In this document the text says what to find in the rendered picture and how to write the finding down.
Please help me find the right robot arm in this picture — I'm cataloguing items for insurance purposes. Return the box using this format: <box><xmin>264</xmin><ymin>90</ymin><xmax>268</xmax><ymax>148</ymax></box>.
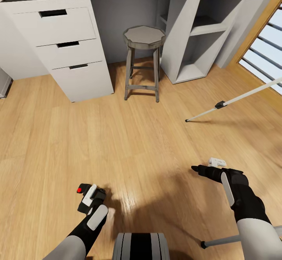
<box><xmin>191</xmin><ymin>157</ymin><xmax>282</xmax><ymax>260</ymax></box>

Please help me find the camera tripod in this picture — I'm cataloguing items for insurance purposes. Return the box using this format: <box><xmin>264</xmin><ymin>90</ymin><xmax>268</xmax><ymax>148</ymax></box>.
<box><xmin>185</xmin><ymin>77</ymin><xmax>282</xmax><ymax>249</ymax></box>

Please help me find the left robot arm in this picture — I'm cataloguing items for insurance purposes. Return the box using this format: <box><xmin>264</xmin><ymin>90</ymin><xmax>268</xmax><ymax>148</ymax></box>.
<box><xmin>42</xmin><ymin>184</ymin><xmax>108</xmax><ymax>260</ymax></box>

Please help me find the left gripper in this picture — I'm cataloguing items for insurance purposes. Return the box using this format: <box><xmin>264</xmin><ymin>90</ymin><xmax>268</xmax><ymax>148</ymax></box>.
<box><xmin>85</xmin><ymin>188</ymin><xmax>106</xmax><ymax>215</ymax></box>

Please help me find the digital camera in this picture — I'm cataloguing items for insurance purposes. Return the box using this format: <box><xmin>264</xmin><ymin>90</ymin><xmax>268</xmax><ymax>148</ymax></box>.
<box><xmin>77</xmin><ymin>184</ymin><xmax>100</xmax><ymax>213</ymax></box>

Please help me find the robot trunk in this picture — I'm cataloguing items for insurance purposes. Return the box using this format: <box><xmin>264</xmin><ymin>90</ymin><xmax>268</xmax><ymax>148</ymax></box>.
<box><xmin>112</xmin><ymin>233</ymin><xmax>170</xmax><ymax>260</ymax></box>

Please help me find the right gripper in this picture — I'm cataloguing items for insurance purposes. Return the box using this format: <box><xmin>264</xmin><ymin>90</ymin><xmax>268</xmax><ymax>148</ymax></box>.
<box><xmin>191</xmin><ymin>165</ymin><xmax>219</xmax><ymax>181</ymax></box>

